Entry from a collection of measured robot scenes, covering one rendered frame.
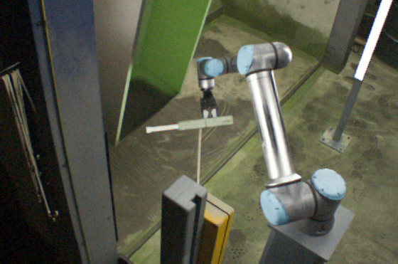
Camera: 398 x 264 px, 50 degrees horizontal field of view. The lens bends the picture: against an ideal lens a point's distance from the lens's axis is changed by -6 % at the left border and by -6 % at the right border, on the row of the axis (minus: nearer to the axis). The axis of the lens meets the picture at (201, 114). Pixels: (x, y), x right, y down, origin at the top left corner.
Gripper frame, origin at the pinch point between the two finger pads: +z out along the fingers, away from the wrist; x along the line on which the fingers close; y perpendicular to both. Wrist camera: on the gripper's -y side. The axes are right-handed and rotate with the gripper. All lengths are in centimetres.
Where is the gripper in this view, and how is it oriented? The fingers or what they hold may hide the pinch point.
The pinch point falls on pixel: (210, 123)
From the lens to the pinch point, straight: 252.5
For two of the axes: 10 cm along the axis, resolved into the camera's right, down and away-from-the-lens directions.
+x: -9.8, 1.2, -1.7
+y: -1.9, -1.2, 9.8
